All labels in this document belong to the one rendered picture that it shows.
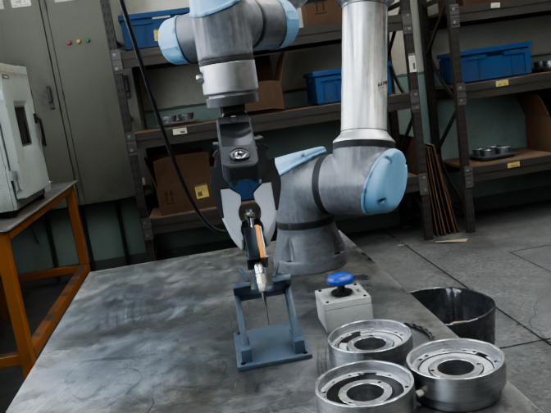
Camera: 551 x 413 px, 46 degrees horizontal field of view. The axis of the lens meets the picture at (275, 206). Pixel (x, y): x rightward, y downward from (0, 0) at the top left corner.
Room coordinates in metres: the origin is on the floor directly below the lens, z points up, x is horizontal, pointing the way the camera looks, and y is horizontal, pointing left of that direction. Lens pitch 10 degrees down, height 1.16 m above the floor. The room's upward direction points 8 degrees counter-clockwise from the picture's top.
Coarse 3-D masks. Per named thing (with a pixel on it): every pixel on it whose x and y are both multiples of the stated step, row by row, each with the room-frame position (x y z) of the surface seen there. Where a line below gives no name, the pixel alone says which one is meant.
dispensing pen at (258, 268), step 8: (248, 216) 0.89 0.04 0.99; (248, 224) 0.88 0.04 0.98; (248, 232) 0.86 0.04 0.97; (248, 240) 0.85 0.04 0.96; (256, 240) 0.85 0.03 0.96; (248, 248) 0.84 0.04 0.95; (256, 248) 0.84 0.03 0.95; (248, 256) 0.84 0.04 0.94; (256, 256) 0.84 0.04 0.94; (248, 264) 0.85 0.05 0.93; (256, 264) 0.85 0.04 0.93; (256, 272) 0.84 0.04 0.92; (264, 272) 0.85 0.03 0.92; (264, 280) 0.84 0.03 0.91; (264, 288) 0.83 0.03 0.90; (264, 296) 0.82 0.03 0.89; (264, 304) 0.82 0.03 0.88
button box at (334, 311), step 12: (336, 288) 0.93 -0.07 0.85; (348, 288) 0.92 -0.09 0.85; (360, 288) 0.93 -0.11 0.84; (324, 300) 0.90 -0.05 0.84; (336, 300) 0.89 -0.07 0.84; (348, 300) 0.89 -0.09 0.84; (360, 300) 0.89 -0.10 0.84; (324, 312) 0.89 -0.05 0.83; (336, 312) 0.88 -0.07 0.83; (348, 312) 0.89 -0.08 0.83; (360, 312) 0.89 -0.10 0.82; (372, 312) 0.89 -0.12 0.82; (324, 324) 0.90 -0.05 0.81; (336, 324) 0.88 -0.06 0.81
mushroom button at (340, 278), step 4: (340, 272) 0.93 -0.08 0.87; (344, 272) 0.93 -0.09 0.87; (328, 276) 0.93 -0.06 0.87; (332, 276) 0.92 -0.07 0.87; (336, 276) 0.91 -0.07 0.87; (340, 276) 0.91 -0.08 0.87; (344, 276) 0.91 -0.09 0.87; (348, 276) 0.91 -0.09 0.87; (352, 276) 0.91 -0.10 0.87; (328, 280) 0.91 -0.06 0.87; (332, 280) 0.91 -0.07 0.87; (336, 280) 0.90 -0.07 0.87; (340, 280) 0.90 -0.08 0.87; (344, 280) 0.90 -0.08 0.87; (348, 280) 0.90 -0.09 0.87; (352, 280) 0.91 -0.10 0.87; (332, 284) 0.91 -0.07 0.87; (336, 284) 0.90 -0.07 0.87; (340, 284) 0.90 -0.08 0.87; (344, 284) 0.90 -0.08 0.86; (340, 288) 0.91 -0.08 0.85; (344, 288) 0.92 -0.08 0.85; (340, 292) 0.91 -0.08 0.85
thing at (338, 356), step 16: (368, 320) 0.81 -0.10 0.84; (384, 320) 0.80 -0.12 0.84; (336, 336) 0.79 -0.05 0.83; (368, 336) 0.78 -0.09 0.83; (384, 336) 0.78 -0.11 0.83; (400, 336) 0.77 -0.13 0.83; (336, 352) 0.73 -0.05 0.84; (352, 352) 0.72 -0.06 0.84; (368, 352) 0.71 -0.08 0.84; (384, 352) 0.71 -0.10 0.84; (400, 352) 0.72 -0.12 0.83
